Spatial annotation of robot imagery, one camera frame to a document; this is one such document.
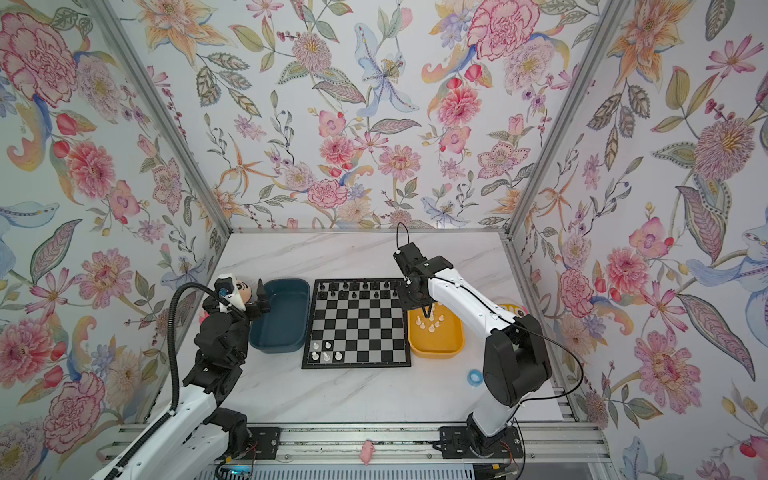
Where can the black white chess board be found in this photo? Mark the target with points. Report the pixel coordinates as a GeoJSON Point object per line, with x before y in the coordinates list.
{"type": "Point", "coordinates": [363, 319]}

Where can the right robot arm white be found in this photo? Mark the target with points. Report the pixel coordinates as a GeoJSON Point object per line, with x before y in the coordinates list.
{"type": "Point", "coordinates": [516, 363]}

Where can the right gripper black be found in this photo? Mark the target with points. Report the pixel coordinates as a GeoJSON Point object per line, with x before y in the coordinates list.
{"type": "Point", "coordinates": [405, 302]}

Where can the aluminium frame post right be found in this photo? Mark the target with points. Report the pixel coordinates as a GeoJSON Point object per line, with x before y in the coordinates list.
{"type": "Point", "coordinates": [606, 26]}

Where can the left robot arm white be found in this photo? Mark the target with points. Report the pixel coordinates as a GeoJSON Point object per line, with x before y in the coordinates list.
{"type": "Point", "coordinates": [195, 430]}

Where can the aluminium frame post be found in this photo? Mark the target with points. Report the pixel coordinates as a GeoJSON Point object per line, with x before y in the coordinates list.
{"type": "Point", "coordinates": [606, 26]}
{"type": "Point", "coordinates": [116, 37]}

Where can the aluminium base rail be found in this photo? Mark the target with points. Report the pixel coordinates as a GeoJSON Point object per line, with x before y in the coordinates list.
{"type": "Point", "coordinates": [411, 443]}

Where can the plush doll toy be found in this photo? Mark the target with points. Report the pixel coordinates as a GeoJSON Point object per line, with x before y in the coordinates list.
{"type": "Point", "coordinates": [516, 310]}

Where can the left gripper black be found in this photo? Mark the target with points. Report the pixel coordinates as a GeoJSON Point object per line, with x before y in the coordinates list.
{"type": "Point", "coordinates": [262, 302]}

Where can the aluminium frame post left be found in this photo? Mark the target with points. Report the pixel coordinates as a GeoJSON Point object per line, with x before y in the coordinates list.
{"type": "Point", "coordinates": [116, 37]}

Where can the yellow plastic bin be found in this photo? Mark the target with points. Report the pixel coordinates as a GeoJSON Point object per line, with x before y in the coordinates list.
{"type": "Point", "coordinates": [439, 336]}

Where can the pink small toy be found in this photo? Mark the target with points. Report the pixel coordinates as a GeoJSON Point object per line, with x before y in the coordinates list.
{"type": "Point", "coordinates": [367, 452]}

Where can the teal plastic bin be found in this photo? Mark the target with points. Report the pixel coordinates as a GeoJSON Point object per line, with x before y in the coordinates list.
{"type": "Point", "coordinates": [283, 329]}

